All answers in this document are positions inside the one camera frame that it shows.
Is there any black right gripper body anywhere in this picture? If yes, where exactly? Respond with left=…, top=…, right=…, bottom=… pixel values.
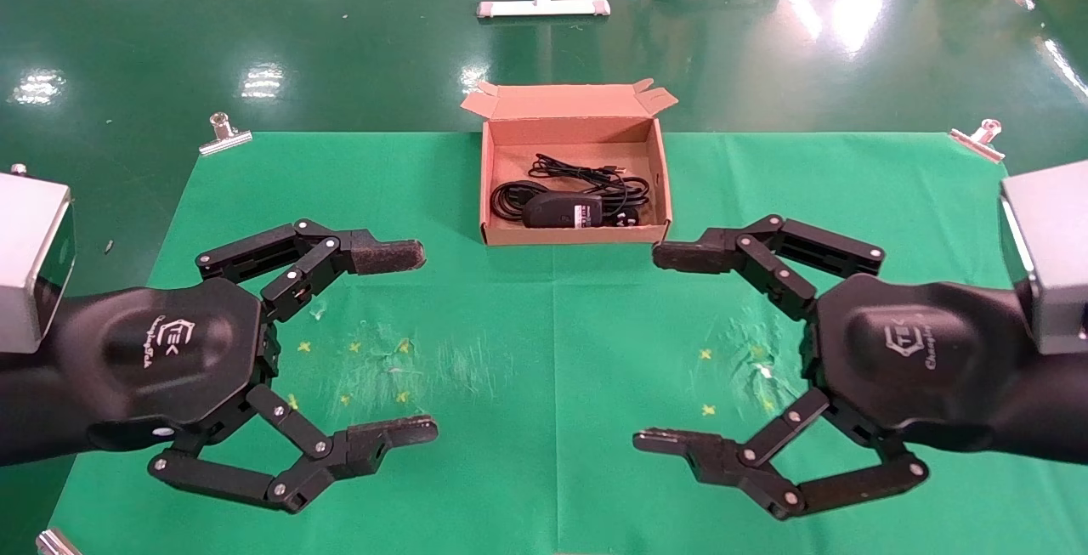
left=803, top=275, right=1088, bottom=464

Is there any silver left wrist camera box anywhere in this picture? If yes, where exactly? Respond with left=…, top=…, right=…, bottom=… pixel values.
left=0, top=164, right=76, bottom=355

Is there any brown open cardboard box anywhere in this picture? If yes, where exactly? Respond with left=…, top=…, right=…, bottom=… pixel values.
left=461, top=77, right=679, bottom=246

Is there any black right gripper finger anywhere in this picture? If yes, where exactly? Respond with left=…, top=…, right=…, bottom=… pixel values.
left=633, top=387, right=929, bottom=522
left=653, top=215, right=885, bottom=323

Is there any green table cloth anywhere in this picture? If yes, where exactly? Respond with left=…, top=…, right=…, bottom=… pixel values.
left=47, top=132, right=1088, bottom=555

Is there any black power adapter with cord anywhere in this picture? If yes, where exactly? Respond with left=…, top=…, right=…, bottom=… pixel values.
left=490, top=178, right=652, bottom=230

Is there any thin black data cable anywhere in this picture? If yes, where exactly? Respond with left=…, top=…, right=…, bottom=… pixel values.
left=527, top=153, right=652, bottom=199

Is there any silver metal binder clip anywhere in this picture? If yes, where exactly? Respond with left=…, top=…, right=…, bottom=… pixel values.
left=948, top=119, right=1006, bottom=164
left=36, top=528, right=83, bottom=555
left=198, top=112, right=253, bottom=156

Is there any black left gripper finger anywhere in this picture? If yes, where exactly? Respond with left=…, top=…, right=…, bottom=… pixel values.
left=195, top=218, right=426, bottom=323
left=149, top=385, right=439, bottom=514

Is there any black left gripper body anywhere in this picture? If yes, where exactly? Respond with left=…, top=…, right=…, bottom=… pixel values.
left=0, top=277, right=278, bottom=464

